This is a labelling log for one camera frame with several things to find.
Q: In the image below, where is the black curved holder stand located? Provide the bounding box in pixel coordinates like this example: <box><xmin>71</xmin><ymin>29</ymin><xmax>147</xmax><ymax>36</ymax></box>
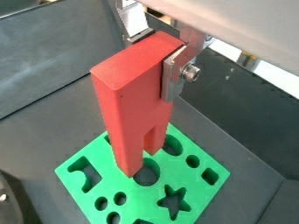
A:
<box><xmin>0</xmin><ymin>171</ymin><xmax>24</xmax><ymax>224</ymax></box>

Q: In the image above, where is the red double-square peg block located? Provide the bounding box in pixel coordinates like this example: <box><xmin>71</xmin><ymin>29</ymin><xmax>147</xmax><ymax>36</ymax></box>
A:
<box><xmin>91</xmin><ymin>31</ymin><xmax>183</xmax><ymax>177</ymax></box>

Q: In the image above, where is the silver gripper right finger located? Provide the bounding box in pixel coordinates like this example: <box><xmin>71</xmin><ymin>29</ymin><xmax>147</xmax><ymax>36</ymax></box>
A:
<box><xmin>162</xmin><ymin>24</ymin><xmax>215</xmax><ymax>102</ymax></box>

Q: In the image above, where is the green shape-sorter block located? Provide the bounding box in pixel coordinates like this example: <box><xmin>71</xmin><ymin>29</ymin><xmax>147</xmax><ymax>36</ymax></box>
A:
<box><xmin>55</xmin><ymin>126</ymin><xmax>230</xmax><ymax>224</ymax></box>

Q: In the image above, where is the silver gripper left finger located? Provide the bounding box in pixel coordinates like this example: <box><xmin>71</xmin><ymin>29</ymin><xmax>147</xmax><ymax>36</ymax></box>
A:
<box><xmin>116</xmin><ymin>0</ymin><xmax>155</xmax><ymax>47</ymax></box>

